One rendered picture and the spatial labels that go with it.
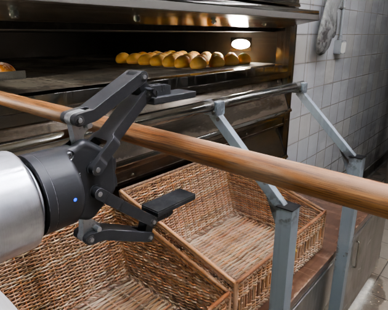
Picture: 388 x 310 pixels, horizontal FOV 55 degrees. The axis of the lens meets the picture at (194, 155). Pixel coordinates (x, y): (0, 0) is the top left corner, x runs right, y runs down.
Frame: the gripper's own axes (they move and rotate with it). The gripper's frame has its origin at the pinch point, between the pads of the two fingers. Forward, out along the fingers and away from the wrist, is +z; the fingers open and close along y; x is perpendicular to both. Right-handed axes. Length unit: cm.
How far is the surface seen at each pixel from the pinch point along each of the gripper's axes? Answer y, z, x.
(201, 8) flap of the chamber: -21, 60, -47
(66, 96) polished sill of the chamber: 3, 20, -61
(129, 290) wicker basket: 60, 25, -46
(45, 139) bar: 2.2, -5.9, -23.9
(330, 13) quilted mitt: -24, 178, -55
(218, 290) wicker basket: 46, 29, -15
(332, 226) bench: 61, 106, -15
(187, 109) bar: 2.3, 27.9, -24.1
